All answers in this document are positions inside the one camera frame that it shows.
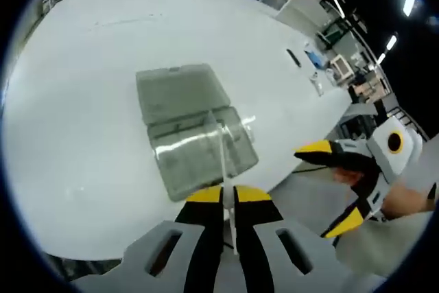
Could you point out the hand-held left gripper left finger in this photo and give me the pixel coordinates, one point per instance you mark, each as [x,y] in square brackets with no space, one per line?
[161,258]

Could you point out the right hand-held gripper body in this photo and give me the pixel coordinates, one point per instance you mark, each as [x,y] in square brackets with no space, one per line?
[380,159]

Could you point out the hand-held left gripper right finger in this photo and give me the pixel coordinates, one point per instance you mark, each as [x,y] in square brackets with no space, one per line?
[284,262]

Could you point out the clear plastic divider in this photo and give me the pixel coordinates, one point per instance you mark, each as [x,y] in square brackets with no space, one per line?
[230,224]

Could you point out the clear plastic organizer box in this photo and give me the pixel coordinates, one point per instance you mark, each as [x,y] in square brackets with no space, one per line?
[181,107]

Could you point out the person's right hand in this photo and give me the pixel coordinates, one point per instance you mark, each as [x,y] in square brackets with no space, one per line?
[404,200]

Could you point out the person's pale shirt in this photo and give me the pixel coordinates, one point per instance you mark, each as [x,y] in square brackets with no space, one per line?
[377,248]

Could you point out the white game controller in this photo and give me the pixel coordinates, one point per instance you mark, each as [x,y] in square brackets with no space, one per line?
[317,84]

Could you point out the blue packet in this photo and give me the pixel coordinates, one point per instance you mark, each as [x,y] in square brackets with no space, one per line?
[315,59]

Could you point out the black oblong remote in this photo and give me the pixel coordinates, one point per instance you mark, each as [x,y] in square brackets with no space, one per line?
[293,58]

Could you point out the white desk partition panel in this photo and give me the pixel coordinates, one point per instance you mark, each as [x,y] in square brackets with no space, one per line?
[305,11]

